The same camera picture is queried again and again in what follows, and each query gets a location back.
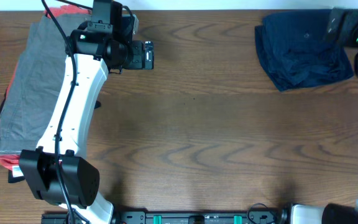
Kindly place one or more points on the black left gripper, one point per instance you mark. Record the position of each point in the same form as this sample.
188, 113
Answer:
149, 55

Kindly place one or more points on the navy blue shorts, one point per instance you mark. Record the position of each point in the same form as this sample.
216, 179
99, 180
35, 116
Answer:
293, 53

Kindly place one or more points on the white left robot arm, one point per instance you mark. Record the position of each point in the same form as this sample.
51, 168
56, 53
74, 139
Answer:
56, 171

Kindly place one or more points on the red folded garment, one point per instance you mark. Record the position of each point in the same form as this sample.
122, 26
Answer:
5, 160

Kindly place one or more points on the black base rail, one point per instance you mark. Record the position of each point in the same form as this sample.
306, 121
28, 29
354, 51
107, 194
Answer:
263, 217

